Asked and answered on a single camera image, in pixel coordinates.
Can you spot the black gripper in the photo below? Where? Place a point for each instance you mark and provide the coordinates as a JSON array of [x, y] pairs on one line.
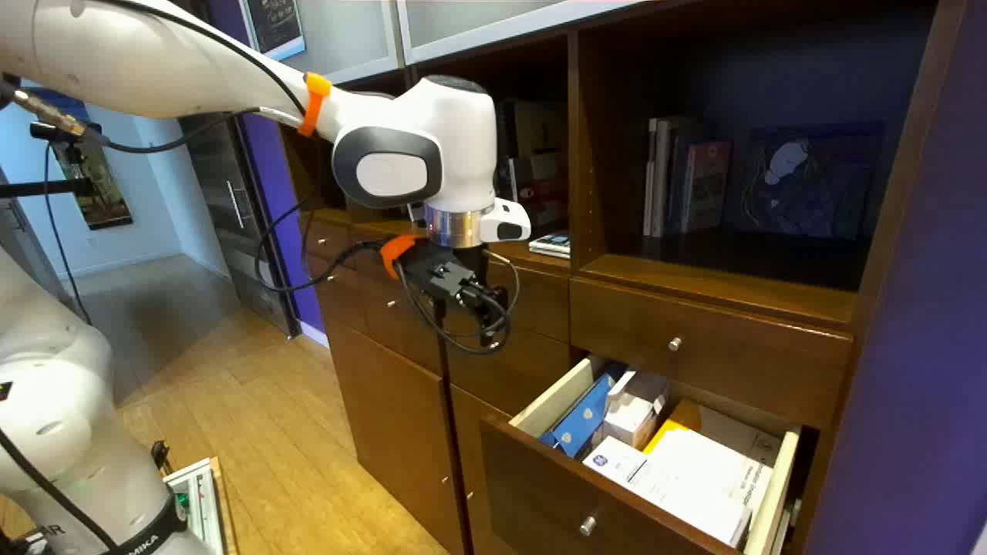
[[437, 280]]

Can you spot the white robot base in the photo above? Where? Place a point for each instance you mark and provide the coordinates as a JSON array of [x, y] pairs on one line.
[[65, 454]]

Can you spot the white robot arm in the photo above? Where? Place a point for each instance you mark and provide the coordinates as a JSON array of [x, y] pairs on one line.
[[430, 146]]

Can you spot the blue box in drawer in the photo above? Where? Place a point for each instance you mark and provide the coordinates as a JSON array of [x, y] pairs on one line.
[[575, 429]]

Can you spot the open lower wooden drawer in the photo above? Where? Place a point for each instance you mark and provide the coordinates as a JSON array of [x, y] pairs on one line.
[[551, 503]]

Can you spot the white papers in drawer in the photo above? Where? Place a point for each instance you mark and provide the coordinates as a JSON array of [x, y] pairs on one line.
[[702, 483]]

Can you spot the small white device on shelf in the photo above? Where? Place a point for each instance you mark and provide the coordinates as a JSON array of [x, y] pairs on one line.
[[551, 245]]

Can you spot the small white box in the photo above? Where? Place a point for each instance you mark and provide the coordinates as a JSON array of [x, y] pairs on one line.
[[629, 421]]

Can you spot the books on shelf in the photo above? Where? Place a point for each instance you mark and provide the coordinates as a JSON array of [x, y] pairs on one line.
[[687, 176]]

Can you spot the dark wooden cabinet unit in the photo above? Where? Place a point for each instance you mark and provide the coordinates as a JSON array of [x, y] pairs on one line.
[[901, 468]]

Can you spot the dark picture on shelf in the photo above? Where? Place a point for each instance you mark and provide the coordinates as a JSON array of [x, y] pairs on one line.
[[809, 180]]

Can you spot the framed picture on wall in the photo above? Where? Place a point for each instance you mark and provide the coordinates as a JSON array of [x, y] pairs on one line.
[[100, 198]]

